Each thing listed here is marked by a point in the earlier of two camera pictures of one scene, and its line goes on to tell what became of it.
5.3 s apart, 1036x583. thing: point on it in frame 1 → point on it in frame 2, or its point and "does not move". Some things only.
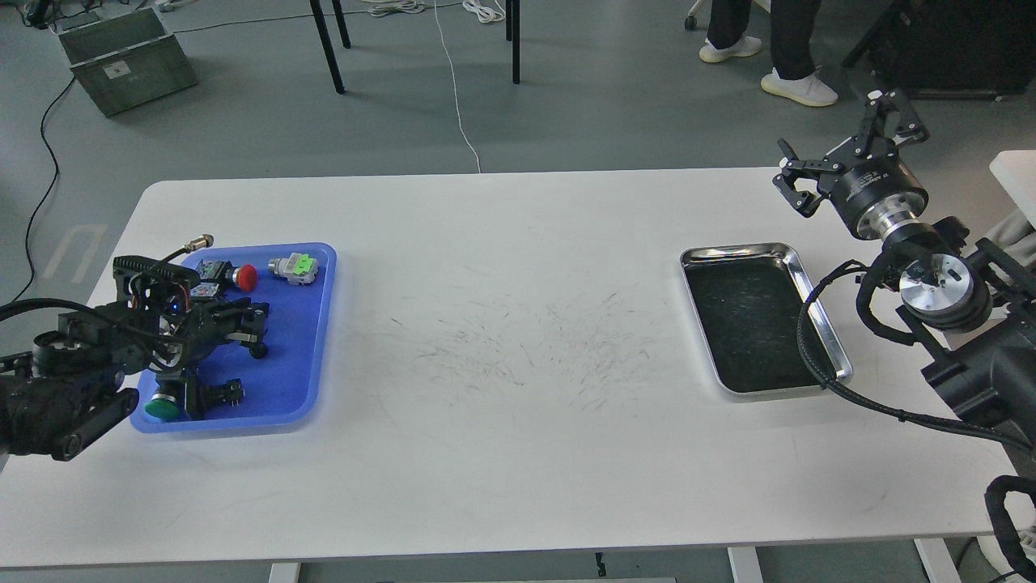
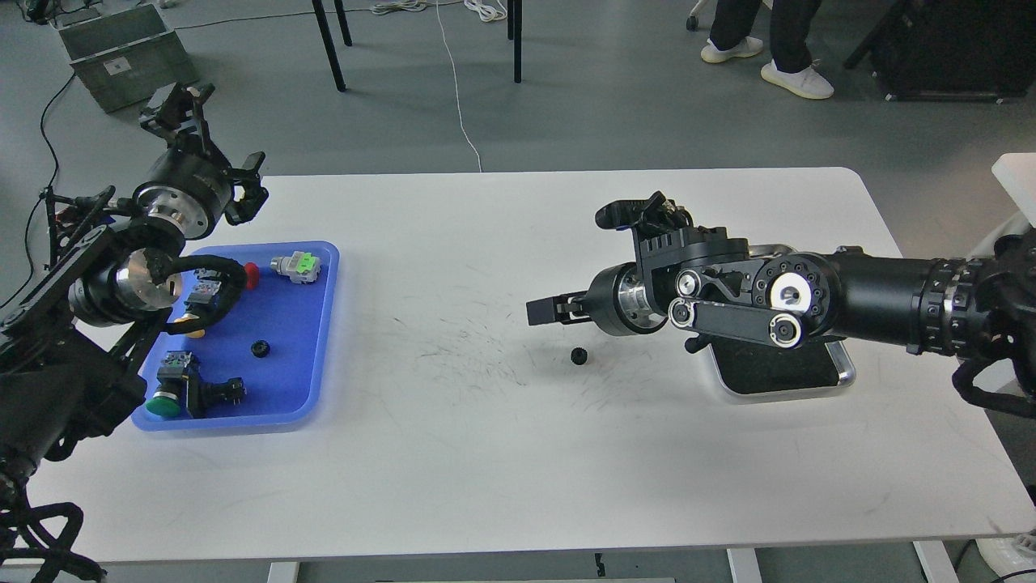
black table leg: (316, 7) does not move
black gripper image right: (873, 196) → (618, 303)
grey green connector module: (298, 268) does not move
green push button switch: (167, 399) does not move
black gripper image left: (183, 334) → (192, 183)
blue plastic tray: (280, 389) does not move
